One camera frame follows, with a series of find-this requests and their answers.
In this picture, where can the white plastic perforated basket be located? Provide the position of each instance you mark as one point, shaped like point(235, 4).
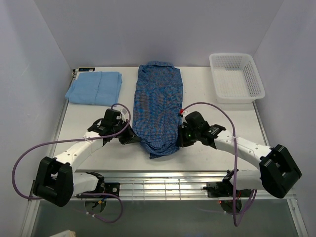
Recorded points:
point(236, 79)

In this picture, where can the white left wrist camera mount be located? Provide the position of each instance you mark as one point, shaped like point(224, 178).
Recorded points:
point(125, 115)

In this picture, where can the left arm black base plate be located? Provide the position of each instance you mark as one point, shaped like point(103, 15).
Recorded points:
point(112, 188)

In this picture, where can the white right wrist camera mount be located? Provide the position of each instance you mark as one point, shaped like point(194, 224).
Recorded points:
point(182, 115)

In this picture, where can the folded light blue shirt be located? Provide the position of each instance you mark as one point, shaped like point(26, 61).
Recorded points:
point(95, 88)

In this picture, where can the blue checked long sleeve shirt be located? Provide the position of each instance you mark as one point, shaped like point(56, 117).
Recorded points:
point(157, 101)

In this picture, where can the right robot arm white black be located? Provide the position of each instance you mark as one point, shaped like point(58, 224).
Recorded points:
point(276, 171)

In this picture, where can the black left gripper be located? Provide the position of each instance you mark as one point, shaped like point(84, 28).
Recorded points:
point(130, 138)

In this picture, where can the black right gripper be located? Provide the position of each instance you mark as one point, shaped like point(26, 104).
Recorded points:
point(181, 140)

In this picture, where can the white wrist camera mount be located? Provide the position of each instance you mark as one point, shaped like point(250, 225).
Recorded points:
point(182, 115)
point(125, 115)

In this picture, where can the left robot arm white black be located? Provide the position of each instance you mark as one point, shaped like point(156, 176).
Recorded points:
point(57, 181)

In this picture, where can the wooden block at bottom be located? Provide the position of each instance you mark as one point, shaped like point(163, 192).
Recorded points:
point(66, 233)

